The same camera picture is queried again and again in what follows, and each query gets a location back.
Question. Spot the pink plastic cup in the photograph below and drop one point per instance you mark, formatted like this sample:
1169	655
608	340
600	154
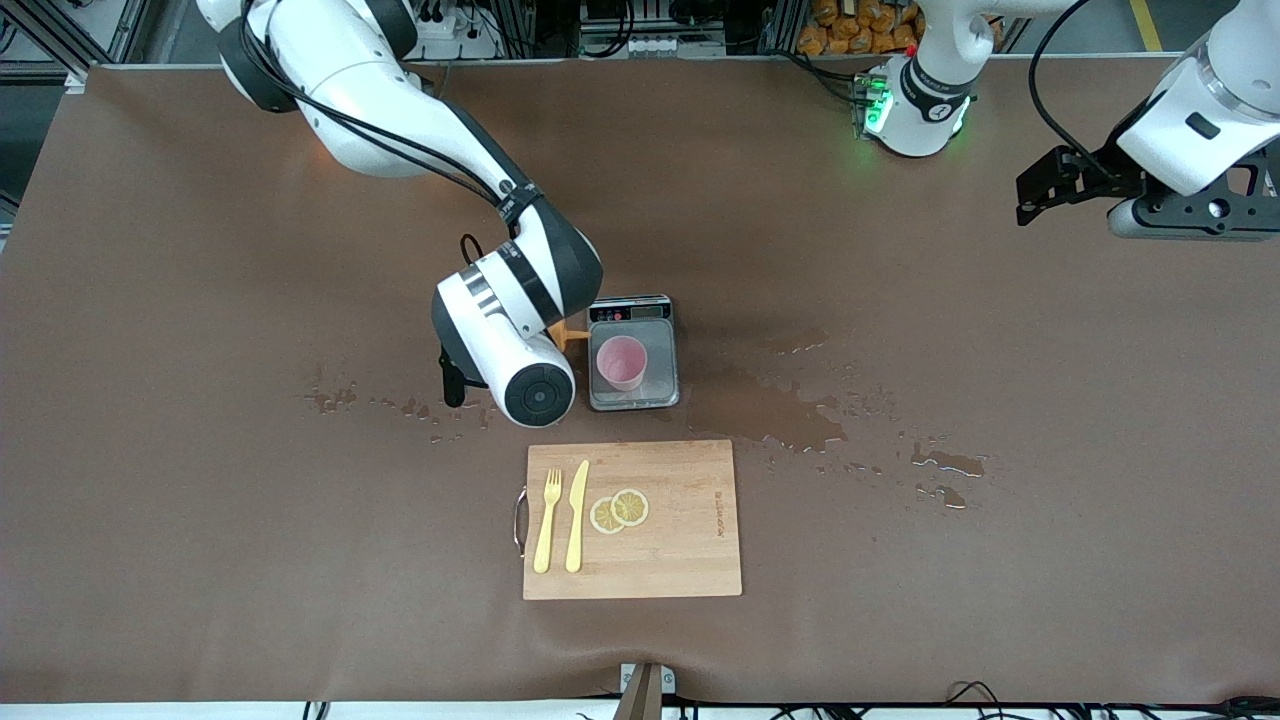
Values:
622	362

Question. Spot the yellow plastic knife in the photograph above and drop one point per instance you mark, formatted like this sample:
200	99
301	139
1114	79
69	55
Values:
576	520

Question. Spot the yellow plastic fork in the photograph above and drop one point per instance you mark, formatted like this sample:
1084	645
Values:
545	530

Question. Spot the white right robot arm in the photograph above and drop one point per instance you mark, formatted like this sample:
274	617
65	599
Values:
370	100

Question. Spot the white power strip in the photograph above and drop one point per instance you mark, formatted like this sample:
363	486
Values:
460	40

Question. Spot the bamboo cutting board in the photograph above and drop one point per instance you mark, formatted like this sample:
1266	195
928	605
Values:
680	540

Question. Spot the metal table edge bracket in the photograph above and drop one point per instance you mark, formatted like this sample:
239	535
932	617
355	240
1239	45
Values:
668	680

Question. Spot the orange snack packets pile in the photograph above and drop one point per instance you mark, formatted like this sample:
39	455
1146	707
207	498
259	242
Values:
835	30

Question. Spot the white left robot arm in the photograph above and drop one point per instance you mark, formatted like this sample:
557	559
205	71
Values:
925	95

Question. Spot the silver digital kitchen scale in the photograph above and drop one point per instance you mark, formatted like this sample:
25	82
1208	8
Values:
660	395

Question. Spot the brown table cover mat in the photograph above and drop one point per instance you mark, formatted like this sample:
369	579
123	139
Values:
300	550

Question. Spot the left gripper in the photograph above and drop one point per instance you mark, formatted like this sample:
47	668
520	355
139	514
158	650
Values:
1103	178

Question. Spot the lemon slice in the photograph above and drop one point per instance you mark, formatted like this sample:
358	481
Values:
600	517
631	506

